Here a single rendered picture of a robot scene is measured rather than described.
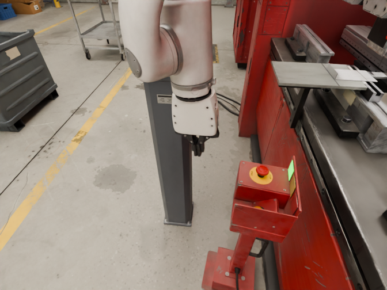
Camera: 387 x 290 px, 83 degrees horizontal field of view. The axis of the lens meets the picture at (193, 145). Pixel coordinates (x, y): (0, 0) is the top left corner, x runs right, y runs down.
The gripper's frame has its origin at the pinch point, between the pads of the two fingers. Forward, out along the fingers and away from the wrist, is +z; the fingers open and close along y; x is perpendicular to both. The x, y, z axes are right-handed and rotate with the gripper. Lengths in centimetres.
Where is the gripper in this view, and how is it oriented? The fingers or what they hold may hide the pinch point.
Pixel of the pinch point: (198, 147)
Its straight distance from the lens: 55.0
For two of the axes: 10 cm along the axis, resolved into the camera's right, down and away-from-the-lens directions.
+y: -9.6, -1.0, 2.4
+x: -2.5, 6.5, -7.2
